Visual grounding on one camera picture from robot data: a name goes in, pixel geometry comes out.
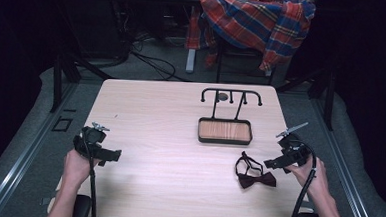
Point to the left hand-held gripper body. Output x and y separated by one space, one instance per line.
91 140

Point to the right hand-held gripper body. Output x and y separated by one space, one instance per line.
295 154

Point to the dark red bow tie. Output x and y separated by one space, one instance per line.
255 179

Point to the black hanger rack with tray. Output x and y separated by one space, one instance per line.
225 131

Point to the person's left hand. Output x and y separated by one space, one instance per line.
76 169

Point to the person's right hand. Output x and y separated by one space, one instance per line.
315 180

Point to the black metal stand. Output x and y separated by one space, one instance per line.
329 99
58 81

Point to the black chair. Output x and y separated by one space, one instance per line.
237 55

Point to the white desk leg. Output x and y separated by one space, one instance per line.
190 61

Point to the red blue plaid shirt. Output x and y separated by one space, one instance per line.
262 22

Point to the black square floor frame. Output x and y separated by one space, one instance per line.
62 124

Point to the aluminium floor rail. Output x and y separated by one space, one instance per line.
21 159
347 183

